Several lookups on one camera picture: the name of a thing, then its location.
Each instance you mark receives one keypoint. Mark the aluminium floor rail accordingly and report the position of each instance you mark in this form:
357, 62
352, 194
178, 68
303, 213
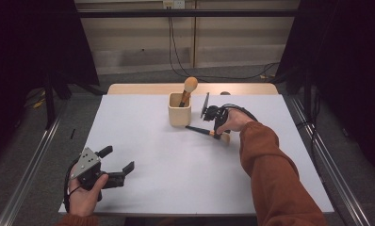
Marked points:
28, 175
334, 175

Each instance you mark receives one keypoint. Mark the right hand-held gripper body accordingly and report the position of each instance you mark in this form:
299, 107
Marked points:
212, 113

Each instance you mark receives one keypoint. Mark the cream square cup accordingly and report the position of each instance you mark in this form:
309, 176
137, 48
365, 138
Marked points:
179, 117

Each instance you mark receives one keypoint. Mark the person's left hand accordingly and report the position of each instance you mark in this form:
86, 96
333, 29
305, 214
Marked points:
85, 202

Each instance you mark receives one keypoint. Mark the round-head makeup brush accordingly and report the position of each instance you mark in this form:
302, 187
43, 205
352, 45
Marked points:
190, 84

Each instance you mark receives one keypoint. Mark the white wall socket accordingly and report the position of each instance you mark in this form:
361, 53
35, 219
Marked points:
174, 3

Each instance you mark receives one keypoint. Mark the light wooden table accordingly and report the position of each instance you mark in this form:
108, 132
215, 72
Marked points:
138, 89

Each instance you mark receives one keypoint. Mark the small black stick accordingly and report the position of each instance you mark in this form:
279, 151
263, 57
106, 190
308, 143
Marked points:
72, 134

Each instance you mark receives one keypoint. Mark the black stand pole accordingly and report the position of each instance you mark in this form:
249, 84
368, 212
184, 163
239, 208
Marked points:
49, 106
307, 94

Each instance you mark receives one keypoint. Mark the black curtain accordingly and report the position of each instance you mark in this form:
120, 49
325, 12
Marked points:
349, 62
25, 47

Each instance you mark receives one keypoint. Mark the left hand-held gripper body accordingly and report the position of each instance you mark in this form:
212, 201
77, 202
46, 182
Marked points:
86, 163

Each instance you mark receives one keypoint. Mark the person's right hand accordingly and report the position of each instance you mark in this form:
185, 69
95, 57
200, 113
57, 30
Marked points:
237, 121

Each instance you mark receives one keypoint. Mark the flat-head makeup brush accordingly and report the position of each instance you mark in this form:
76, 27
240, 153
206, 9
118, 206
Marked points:
198, 129

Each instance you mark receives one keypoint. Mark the black horizontal frame bar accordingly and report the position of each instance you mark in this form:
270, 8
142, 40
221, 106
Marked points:
129, 13

